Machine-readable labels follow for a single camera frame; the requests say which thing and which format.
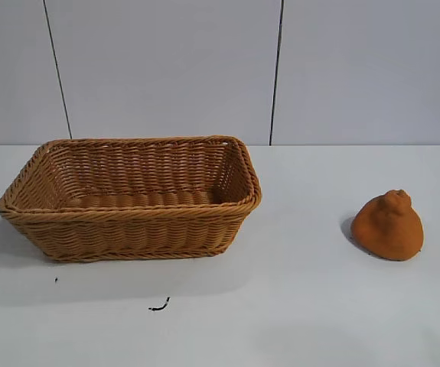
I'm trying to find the knobby orange fruit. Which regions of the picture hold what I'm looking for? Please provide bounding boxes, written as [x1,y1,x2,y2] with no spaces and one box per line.
[350,190,425,262]

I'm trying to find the brown woven wicker basket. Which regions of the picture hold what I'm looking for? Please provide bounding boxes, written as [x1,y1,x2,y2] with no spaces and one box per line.
[0,134,262,263]

